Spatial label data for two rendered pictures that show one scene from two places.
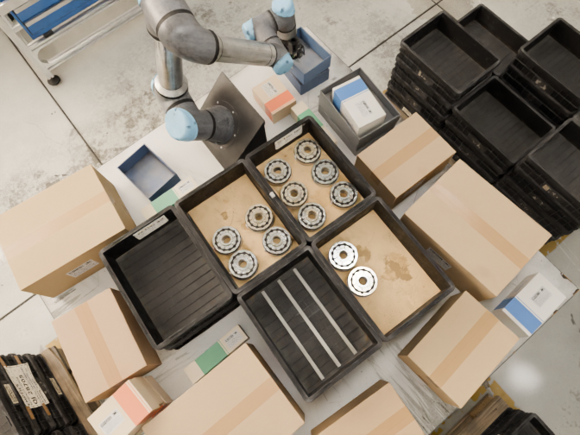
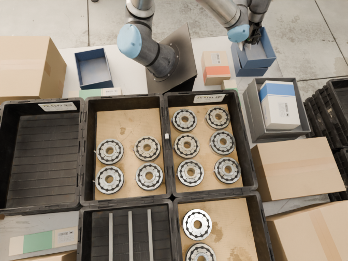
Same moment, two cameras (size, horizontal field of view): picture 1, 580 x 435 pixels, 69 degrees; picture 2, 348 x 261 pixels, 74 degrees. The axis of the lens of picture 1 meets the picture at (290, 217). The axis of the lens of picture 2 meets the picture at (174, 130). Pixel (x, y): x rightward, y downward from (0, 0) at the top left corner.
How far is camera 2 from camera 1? 0.65 m
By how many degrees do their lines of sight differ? 6
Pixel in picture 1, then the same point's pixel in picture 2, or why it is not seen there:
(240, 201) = (141, 127)
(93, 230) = (15, 83)
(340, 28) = (281, 57)
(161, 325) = (14, 191)
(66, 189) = (20, 44)
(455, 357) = not seen: outside the picture
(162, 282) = (40, 155)
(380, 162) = (273, 161)
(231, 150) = (160, 85)
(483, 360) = not seen: outside the picture
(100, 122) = (104, 34)
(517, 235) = not seen: outside the picture
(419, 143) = (316, 164)
